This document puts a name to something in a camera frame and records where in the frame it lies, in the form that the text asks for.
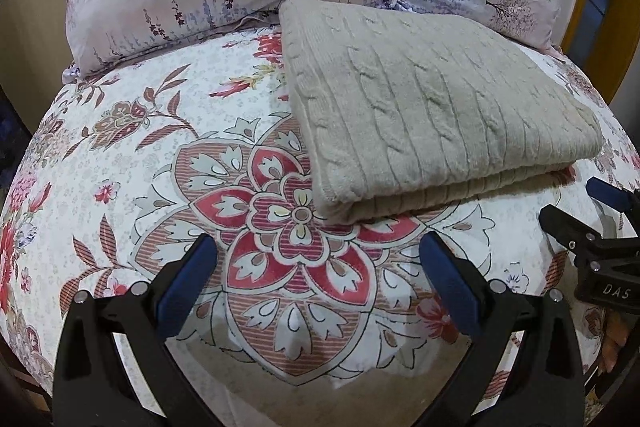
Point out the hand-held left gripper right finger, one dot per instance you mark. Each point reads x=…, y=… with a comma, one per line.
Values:
x=450, y=279

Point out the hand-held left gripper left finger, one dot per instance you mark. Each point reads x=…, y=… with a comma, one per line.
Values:
x=185, y=279

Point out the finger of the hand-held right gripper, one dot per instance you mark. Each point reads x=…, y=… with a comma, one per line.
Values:
x=607, y=194
x=570, y=227

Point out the floral bed sheet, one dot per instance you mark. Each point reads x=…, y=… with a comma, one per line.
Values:
x=150, y=167

